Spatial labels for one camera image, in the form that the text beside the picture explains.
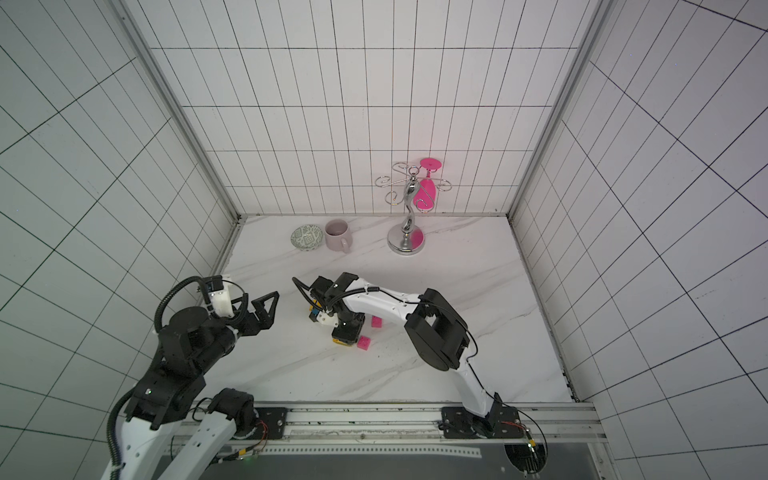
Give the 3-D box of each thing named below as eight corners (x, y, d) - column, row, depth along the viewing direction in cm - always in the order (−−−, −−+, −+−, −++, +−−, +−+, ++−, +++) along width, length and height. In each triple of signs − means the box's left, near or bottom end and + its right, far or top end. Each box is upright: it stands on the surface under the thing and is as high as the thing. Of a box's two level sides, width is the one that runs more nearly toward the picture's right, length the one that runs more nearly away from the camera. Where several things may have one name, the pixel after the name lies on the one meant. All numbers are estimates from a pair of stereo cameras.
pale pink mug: (325, 255, 109) (321, 243, 104) (329, 230, 117) (326, 218, 111) (350, 255, 109) (348, 243, 104) (353, 230, 117) (351, 218, 111)
